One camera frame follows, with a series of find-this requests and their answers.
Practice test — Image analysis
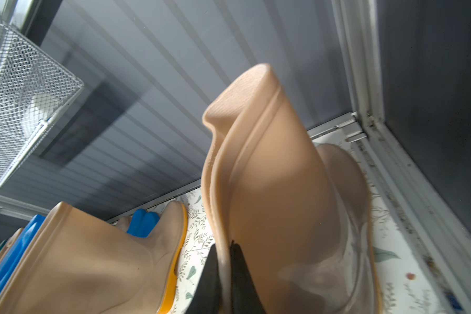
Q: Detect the white wire mesh basket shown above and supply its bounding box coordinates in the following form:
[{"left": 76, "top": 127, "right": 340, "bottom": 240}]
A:
[{"left": 0, "top": 18, "right": 84, "bottom": 188}]

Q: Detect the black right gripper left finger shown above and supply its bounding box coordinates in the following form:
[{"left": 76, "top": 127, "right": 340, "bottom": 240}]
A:
[{"left": 186, "top": 244, "right": 221, "bottom": 314}]

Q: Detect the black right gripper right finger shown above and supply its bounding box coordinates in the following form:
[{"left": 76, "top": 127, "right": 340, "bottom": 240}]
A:
[{"left": 230, "top": 242, "right": 266, "bottom": 314}]

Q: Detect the beige boot back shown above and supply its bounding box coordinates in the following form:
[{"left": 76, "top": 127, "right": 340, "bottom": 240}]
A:
[
  {"left": 201, "top": 64, "right": 383, "bottom": 313},
  {"left": 0, "top": 201, "right": 189, "bottom": 314},
  {"left": 0, "top": 227, "right": 24, "bottom": 283}
]

